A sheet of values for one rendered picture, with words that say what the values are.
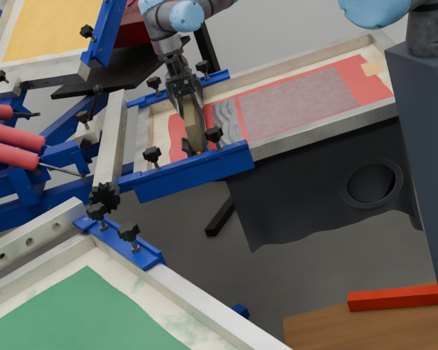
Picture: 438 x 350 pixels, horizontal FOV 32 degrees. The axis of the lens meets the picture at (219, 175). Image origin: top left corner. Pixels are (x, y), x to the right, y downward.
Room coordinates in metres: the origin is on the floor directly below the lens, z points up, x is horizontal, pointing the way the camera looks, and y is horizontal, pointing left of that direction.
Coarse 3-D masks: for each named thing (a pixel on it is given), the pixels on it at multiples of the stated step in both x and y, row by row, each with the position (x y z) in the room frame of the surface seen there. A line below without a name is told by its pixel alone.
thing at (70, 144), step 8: (64, 144) 2.06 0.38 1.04; (72, 144) 2.03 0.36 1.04; (96, 144) 2.01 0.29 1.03; (48, 152) 2.04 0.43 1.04; (56, 152) 2.02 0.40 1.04; (64, 152) 2.02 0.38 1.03; (88, 152) 2.01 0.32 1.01; (96, 152) 2.01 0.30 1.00; (48, 160) 2.02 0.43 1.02; (56, 160) 2.02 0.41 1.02; (64, 160) 2.02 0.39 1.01; (72, 160) 2.02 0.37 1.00; (48, 168) 2.02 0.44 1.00
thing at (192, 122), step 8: (184, 96) 2.05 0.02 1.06; (184, 104) 1.98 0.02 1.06; (192, 104) 1.97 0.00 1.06; (184, 112) 1.92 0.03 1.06; (192, 112) 1.90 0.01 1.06; (184, 120) 1.87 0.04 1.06; (192, 120) 1.85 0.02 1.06; (192, 128) 1.82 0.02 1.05; (200, 128) 1.93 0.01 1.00; (192, 136) 1.82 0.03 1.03; (200, 136) 1.85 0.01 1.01; (192, 144) 1.82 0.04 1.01; (200, 144) 1.82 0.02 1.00
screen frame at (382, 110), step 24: (312, 48) 2.28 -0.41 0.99; (336, 48) 2.24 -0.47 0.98; (384, 48) 2.06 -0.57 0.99; (240, 72) 2.29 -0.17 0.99; (264, 72) 2.26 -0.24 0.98; (144, 120) 2.17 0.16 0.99; (336, 120) 1.70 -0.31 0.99; (360, 120) 1.70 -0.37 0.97; (144, 144) 1.98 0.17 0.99; (264, 144) 1.72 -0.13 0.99; (288, 144) 1.71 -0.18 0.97; (144, 168) 1.82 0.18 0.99
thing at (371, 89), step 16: (368, 80) 1.96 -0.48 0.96; (320, 96) 1.97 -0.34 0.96; (336, 96) 1.93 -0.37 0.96; (352, 96) 1.89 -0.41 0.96; (368, 96) 1.86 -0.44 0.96; (384, 96) 1.82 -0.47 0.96; (272, 112) 1.97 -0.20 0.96; (288, 112) 1.93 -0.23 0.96; (304, 112) 1.90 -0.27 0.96; (320, 112) 1.86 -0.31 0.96; (336, 112) 1.82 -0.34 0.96; (256, 128) 1.90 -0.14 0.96; (272, 128) 1.87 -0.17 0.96; (288, 128) 1.83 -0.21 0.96; (176, 144) 1.99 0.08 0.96; (176, 160) 1.88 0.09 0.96
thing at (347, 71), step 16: (336, 64) 2.17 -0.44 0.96; (352, 64) 2.12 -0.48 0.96; (288, 80) 2.18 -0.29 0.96; (304, 80) 2.13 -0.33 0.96; (320, 80) 2.09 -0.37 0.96; (336, 80) 2.04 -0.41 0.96; (352, 80) 2.00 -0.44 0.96; (240, 96) 2.19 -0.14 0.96; (256, 96) 2.14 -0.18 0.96; (272, 96) 2.09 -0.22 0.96; (288, 96) 2.05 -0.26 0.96; (304, 96) 2.01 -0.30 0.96; (208, 112) 2.14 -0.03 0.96; (240, 112) 2.06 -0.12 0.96; (256, 112) 2.01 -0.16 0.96; (176, 128) 2.11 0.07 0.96
